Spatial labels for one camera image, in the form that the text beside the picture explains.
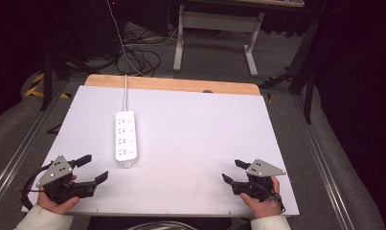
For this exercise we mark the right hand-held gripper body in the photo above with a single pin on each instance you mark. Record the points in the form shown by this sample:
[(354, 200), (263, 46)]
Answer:
[(259, 185)]

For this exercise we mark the person's right hand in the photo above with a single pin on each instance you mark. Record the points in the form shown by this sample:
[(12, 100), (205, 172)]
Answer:
[(265, 207)]

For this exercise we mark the person's left hand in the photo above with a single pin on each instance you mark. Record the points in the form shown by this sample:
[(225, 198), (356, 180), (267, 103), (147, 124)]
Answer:
[(58, 207)]

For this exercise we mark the white metal desk frame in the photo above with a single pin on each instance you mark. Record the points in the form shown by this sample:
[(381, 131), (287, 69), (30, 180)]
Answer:
[(217, 20)]

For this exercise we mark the white board sheet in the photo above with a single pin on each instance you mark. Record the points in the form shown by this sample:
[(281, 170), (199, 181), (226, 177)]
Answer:
[(187, 143)]

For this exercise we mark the aluminium floor rail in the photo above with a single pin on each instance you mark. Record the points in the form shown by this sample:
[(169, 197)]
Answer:
[(321, 163), (21, 145)]

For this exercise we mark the black metal stand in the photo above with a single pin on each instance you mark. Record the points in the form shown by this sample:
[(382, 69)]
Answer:
[(47, 76), (308, 80)]

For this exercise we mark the white power strip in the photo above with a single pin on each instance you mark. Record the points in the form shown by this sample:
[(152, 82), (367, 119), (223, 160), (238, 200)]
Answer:
[(126, 137)]

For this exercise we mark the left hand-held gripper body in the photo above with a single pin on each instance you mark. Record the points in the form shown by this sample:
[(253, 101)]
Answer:
[(58, 171)]

